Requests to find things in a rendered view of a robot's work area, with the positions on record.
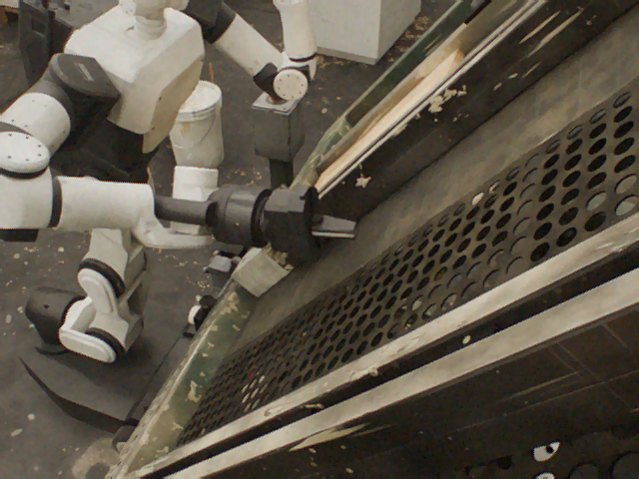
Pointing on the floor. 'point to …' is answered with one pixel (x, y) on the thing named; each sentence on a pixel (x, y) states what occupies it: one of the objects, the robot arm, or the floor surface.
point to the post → (281, 173)
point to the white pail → (199, 129)
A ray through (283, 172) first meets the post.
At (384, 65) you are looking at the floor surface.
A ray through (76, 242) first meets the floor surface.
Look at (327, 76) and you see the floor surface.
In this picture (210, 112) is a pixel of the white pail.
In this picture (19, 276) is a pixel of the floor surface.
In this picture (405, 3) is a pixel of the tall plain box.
